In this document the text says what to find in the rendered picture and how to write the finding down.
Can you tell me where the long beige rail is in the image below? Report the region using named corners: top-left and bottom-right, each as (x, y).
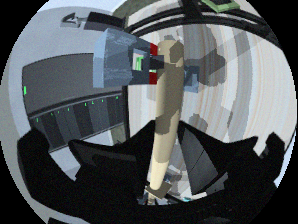
top-left (145, 40), bottom-right (184, 205)

